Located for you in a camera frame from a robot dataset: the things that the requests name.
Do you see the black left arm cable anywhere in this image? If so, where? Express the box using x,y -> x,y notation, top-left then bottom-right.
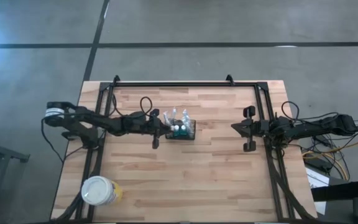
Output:
110,93 -> 154,119

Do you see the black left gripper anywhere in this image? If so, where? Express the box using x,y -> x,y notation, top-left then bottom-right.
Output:
141,108 -> 172,149

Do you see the cables and power box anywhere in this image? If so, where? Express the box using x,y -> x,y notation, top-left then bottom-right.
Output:
301,139 -> 358,182

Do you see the black aluminium table frame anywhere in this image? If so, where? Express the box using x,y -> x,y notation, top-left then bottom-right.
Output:
50,74 -> 318,223

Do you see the black power brick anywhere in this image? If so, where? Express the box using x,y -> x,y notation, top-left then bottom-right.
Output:
306,157 -> 334,174

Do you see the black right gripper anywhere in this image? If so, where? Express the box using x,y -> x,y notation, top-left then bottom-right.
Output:
231,105 -> 270,152

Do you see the white paper sheet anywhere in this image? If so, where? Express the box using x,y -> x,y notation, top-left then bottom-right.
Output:
305,167 -> 331,215

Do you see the yellow canister with white lid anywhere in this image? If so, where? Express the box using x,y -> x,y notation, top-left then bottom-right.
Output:
81,175 -> 124,207

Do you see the black wire caddy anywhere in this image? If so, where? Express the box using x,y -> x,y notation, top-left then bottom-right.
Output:
165,119 -> 197,141

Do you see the black stand beam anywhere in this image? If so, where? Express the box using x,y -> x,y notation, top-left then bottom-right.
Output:
311,180 -> 358,223

